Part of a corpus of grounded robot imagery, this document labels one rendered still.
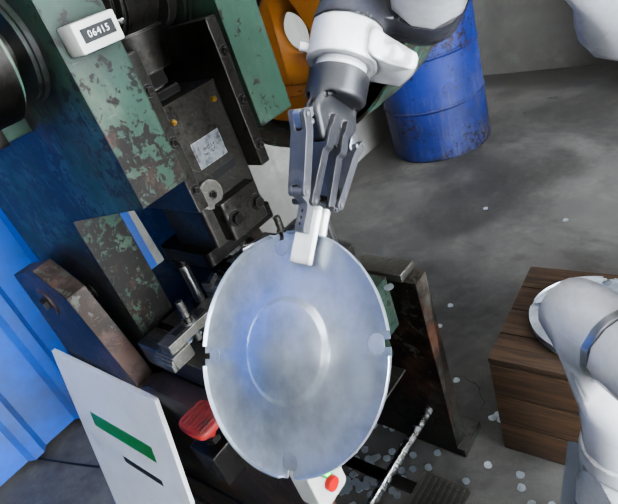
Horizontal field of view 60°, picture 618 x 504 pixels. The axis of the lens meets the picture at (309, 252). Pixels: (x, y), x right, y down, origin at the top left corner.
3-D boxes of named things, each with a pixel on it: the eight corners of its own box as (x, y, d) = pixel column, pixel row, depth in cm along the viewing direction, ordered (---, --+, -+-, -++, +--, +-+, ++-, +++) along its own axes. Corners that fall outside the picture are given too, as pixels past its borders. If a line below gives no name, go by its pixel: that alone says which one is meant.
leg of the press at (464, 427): (481, 428, 156) (421, 147, 110) (465, 459, 149) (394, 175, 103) (261, 352, 215) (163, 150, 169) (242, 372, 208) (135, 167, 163)
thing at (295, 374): (403, 491, 52) (399, 493, 52) (207, 468, 70) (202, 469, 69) (381, 209, 58) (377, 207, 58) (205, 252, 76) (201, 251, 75)
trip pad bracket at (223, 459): (287, 479, 99) (250, 409, 89) (254, 524, 94) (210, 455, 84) (265, 466, 103) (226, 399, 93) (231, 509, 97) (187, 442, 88)
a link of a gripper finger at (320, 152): (342, 116, 63) (335, 111, 62) (322, 207, 62) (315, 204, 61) (317, 118, 65) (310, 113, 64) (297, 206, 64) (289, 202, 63)
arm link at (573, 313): (592, 371, 90) (586, 252, 77) (688, 454, 74) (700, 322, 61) (534, 398, 89) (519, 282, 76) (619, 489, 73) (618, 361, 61)
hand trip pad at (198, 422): (244, 439, 88) (227, 409, 85) (220, 468, 85) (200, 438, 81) (217, 425, 93) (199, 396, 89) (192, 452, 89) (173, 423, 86)
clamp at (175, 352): (232, 318, 115) (213, 281, 110) (175, 373, 105) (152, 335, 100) (214, 313, 119) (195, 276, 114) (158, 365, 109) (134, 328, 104)
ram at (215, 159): (282, 209, 109) (226, 66, 94) (233, 251, 100) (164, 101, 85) (226, 204, 120) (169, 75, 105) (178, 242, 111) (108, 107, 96)
